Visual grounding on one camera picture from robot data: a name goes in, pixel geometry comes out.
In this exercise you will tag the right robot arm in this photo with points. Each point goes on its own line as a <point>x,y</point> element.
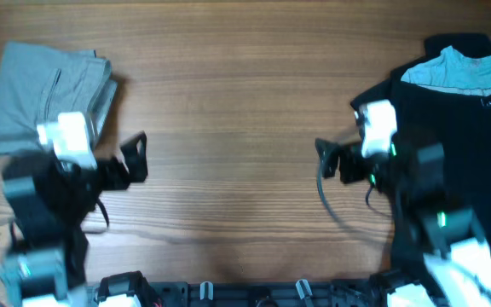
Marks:
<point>441,255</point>

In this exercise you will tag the black garment under t-shirt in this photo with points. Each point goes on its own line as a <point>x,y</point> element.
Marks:
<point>470,44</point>

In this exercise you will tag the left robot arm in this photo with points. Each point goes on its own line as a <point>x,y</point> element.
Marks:
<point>51,193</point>

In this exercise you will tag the light blue t-shirt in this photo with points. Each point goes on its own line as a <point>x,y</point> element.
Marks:
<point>454,73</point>

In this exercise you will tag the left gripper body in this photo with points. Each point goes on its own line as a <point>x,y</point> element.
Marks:
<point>112,177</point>

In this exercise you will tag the folded grey shorts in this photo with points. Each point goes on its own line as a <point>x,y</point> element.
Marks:
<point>37,83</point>

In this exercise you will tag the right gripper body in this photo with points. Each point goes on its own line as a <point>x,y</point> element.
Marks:
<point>354,170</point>

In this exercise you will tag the black shorts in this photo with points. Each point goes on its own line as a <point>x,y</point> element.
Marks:
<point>461,123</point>

